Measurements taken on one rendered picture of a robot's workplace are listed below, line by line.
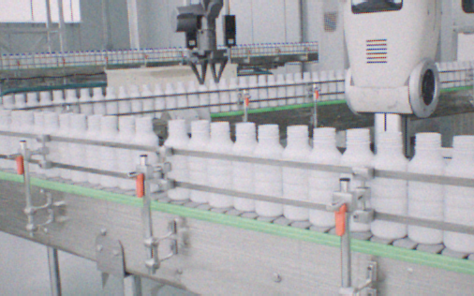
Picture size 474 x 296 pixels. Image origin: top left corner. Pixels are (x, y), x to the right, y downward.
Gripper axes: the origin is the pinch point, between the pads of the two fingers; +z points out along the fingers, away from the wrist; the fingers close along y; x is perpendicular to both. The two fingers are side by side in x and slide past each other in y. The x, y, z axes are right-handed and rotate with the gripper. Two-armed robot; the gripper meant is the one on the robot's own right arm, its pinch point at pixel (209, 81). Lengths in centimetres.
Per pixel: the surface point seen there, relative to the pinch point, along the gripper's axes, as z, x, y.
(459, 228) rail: 17, 91, 44
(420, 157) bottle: 8, 84, 42
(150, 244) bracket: 28, 33, 53
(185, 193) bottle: 20, 34, 43
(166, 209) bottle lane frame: 22, 32, 47
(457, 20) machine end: -21, -65, -352
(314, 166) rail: 10, 67, 44
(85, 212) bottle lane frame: 27, 3, 48
